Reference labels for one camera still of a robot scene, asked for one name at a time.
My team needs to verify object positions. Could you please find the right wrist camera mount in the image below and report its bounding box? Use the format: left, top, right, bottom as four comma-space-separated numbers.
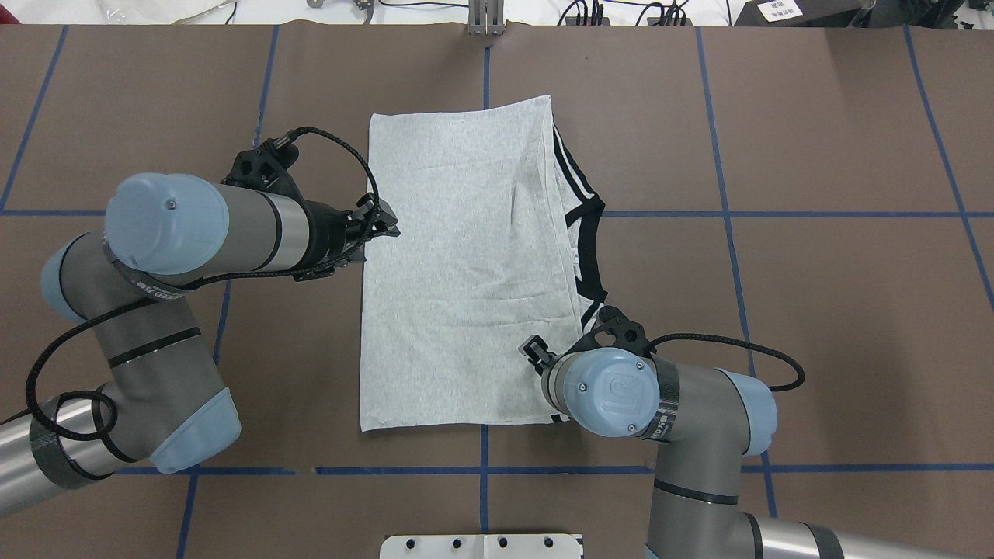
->
571, 305, 653, 358

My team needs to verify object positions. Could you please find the aluminium frame post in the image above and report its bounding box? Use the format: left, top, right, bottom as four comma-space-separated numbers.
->
466, 0, 506, 36

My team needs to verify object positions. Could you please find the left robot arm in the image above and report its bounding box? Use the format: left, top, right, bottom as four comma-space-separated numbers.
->
2, 173, 400, 516

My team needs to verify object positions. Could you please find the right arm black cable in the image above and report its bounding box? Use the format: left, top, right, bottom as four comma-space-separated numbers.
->
648, 334, 806, 393

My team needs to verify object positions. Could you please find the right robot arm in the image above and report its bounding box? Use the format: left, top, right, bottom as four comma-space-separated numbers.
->
520, 330, 951, 558

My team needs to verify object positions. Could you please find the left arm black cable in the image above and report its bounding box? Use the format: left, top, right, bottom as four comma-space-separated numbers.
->
25, 127, 381, 482

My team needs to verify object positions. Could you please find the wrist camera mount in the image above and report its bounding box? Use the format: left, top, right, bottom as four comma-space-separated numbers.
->
221, 137, 303, 201
571, 305, 653, 358

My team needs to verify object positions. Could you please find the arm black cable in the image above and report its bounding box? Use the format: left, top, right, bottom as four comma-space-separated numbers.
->
25, 127, 381, 482
648, 334, 806, 393

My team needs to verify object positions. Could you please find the white camera stand column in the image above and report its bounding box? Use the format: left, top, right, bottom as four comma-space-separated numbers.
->
379, 533, 585, 558

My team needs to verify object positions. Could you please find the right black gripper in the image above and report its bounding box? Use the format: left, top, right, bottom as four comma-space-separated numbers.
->
520, 335, 561, 404

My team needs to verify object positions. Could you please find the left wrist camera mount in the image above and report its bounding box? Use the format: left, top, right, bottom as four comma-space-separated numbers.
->
221, 137, 303, 201

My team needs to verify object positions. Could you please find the grey cartoon print t-shirt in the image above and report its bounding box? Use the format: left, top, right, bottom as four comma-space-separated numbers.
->
359, 95, 594, 432

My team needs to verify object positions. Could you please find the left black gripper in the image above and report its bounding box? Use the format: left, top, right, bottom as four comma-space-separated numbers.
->
304, 196, 401, 282

